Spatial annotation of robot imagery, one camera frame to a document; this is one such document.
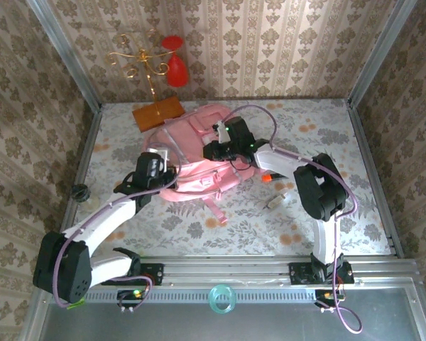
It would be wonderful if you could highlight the teal tape roll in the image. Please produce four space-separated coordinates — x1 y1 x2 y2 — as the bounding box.
208 283 237 315

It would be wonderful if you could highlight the black round knob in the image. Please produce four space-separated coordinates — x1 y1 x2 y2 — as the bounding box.
72 183 90 202

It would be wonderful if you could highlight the small black controller board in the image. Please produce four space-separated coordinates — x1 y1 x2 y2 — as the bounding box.
116 289 151 309
314 289 346 309

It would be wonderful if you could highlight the small white adapter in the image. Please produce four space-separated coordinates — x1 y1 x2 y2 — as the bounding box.
263 190 288 211

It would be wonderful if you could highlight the gold stand with red ornaments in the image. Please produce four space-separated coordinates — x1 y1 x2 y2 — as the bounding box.
104 29 186 134

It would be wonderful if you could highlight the metal front tray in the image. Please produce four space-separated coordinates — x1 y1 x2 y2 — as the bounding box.
19 286 426 341

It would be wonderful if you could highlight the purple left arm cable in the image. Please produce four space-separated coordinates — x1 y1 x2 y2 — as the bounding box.
53 141 182 309

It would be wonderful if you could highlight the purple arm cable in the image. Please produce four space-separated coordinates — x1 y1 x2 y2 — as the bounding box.
53 141 182 309
225 104 364 335

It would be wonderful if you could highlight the aluminium table side rail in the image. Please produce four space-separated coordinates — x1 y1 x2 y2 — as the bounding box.
346 101 405 259
35 104 104 285

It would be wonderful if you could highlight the aluminium frame post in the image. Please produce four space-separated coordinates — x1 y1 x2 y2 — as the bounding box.
346 0 411 107
25 0 103 112

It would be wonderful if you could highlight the pink student backpack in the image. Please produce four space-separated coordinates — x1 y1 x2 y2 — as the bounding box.
141 104 255 225

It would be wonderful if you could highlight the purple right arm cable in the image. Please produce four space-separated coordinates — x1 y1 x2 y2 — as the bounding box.
225 104 364 335

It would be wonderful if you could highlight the aluminium front rail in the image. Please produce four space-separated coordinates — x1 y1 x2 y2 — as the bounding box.
35 256 422 288

